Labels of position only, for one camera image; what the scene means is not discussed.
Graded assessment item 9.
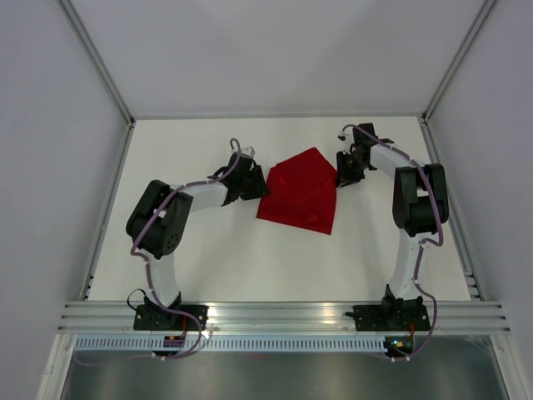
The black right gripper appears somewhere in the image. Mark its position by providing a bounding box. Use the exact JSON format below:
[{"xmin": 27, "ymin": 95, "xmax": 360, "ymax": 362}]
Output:
[{"xmin": 335, "ymin": 151, "xmax": 368, "ymax": 188}]

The red cloth napkin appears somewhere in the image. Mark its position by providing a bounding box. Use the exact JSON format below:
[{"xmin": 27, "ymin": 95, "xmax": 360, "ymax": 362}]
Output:
[{"xmin": 257, "ymin": 147, "xmax": 336, "ymax": 235}]

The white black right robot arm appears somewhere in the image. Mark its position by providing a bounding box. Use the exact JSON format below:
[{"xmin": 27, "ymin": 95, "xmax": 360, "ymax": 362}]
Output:
[{"xmin": 336, "ymin": 122, "xmax": 450, "ymax": 332}]

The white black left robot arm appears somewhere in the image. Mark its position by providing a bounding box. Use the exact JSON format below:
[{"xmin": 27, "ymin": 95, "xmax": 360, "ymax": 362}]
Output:
[{"xmin": 126, "ymin": 147, "xmax": 269, "ymax": 330}]

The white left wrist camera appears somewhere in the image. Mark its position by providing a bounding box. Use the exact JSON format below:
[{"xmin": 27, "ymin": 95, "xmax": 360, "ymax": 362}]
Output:
[{"xmin": 240, "ymin": 147, "xmax": 256, "ymax": 159}]

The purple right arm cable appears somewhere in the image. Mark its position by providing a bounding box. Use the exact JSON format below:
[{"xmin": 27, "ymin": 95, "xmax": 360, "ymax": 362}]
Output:
[{"xmin": 341, "ymin": 123, "xmax": 446, "ymax": 363}]

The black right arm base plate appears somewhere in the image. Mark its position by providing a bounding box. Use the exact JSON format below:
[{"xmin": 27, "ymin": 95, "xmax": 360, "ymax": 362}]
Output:
[{"xmin": 345, "ymin": 305, "xmax": 431, "ymax": 333}]

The white slotted cable duct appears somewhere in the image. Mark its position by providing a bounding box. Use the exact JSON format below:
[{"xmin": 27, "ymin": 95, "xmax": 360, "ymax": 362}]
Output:
[{"xmin": 75, "ymin": 335, "xmax": 386, "ymax": 353}]

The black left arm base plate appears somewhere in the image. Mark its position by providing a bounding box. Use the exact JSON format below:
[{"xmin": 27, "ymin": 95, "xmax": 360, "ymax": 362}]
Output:
[{"xmin": 133, "ymin": 303, "xmax": 208, "ymax": 332}]

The aluminium frame post right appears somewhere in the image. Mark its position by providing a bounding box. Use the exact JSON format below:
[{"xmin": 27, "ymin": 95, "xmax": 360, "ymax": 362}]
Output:
[{"xmin": 419, "ymin": 0, "xmax": 499, "ymax": 124}]

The aluminium frame post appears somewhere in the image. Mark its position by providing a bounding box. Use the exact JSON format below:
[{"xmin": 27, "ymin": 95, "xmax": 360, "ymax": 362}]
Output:
[
  {"xmin": 56, "ymin": 0, "xmax": 135, "ymax": 128},
  {"xmin": 419, "ymin": 0, "xmax": 499, "ymax": 124}
]

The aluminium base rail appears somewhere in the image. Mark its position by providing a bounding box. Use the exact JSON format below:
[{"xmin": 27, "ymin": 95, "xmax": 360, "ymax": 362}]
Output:
[{"xmin": 57, "ymin": 301, "xmax": 511, "ymax": 336}]

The aluminium frame post left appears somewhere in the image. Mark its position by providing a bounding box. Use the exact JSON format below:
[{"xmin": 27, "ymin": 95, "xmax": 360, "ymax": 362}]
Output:
[{"xmin": 56, "ymin": 0, "xmax": 135, "ymax": 128}]

